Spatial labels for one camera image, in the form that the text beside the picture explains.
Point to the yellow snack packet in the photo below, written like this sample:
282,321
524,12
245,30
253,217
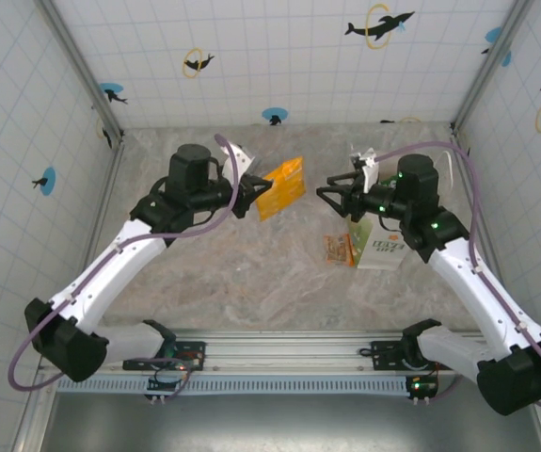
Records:
284,188

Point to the green Fox's candy packet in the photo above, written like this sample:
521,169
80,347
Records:
360,235

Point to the white paper bag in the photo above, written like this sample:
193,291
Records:
383,256

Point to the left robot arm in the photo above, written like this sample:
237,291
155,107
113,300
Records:
110,278

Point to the brown snack bar packet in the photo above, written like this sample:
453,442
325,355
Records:
336,249

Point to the black controller board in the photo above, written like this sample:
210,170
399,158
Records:
423,387
166,388

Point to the grey metal sheet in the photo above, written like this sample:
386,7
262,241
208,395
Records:
275,424

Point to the aluminium frame post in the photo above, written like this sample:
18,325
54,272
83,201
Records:
79,61
491,61

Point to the wide aluminium mounting rail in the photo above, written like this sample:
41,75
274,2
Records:
289,350

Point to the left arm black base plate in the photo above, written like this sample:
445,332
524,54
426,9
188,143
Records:
194,350

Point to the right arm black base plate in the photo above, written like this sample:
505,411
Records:
385,353

